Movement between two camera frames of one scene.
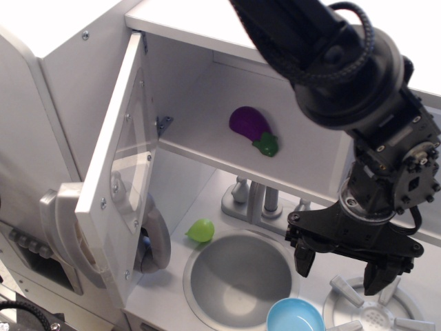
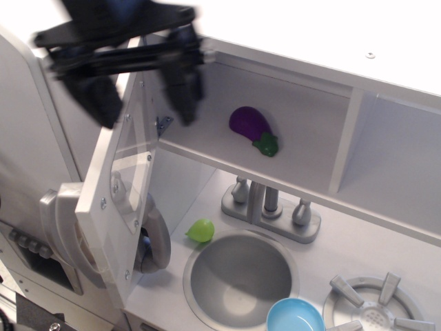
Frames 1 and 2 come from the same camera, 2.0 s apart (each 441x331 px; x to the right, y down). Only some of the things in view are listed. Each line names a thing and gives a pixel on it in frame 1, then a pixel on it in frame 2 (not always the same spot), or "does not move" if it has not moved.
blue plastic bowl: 295,314 does not move
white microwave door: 114,205 does not move
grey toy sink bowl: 231,278 does not move
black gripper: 333,227 → 105,36
